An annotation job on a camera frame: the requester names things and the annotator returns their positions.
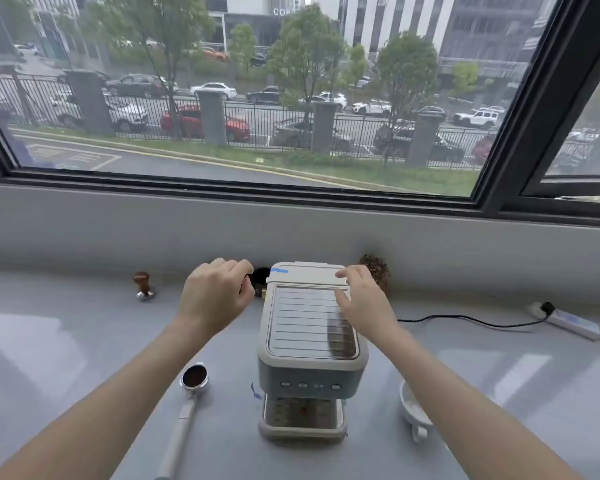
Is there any person's left hand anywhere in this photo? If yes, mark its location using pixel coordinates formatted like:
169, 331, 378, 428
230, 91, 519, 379
178, 258, 255, 338

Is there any person's right hand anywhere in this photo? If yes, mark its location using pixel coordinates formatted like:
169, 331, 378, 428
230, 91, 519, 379
334, 265, 402, 341

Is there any person's right forearm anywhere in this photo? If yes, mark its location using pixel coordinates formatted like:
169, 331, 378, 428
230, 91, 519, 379
366, 324, 582, 480

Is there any person's left forearm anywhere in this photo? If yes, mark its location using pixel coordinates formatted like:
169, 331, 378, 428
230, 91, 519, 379
0, 317, 217, 480

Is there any black round object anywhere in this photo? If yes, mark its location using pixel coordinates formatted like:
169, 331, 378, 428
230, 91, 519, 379
249, 267, 273, 299

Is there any grey white espresso machine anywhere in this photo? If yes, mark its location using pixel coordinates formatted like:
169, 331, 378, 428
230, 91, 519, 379
256, 261, 370, 442

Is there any portafilter with coffee grounds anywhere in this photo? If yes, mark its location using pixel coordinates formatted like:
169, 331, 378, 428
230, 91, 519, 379
155, 363, 210, 480

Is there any white ceramic cup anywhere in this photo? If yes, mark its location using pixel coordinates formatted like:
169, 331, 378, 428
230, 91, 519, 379
398, 379, 434, 442

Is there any black metal fence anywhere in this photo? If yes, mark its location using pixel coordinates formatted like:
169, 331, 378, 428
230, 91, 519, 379
0, 65, 506, 168

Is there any row of parked cars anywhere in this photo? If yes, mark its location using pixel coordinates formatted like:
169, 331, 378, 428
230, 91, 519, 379
0, 40, 600, 165

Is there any white power strip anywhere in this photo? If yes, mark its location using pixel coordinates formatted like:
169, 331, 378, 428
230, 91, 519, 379
527, 302, 600, 347

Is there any wooden handled coffee tamper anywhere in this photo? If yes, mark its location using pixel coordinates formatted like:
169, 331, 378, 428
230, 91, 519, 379
132, 271, 156, 301

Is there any black power cable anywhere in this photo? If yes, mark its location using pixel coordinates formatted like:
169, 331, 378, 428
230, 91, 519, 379
397, 314, 551, 330

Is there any dark window frame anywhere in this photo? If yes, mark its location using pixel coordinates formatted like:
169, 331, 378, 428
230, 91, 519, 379
0, 0, 600, 227

